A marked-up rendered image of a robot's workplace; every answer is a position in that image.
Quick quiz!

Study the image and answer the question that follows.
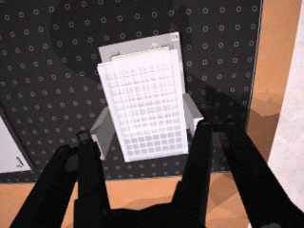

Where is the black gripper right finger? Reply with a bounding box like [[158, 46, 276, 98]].
[[162, 93, 304, 228]]

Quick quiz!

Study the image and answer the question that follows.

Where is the white well plate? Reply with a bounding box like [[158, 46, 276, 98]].
[[111, 47, 169, 61], [97, 49, 188, 162]]

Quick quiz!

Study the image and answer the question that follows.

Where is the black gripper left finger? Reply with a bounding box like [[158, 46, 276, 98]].
[[9, 106, 115, 228]]

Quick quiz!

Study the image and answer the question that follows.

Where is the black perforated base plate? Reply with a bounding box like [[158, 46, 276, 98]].
[[0, 0, 263, 184]]

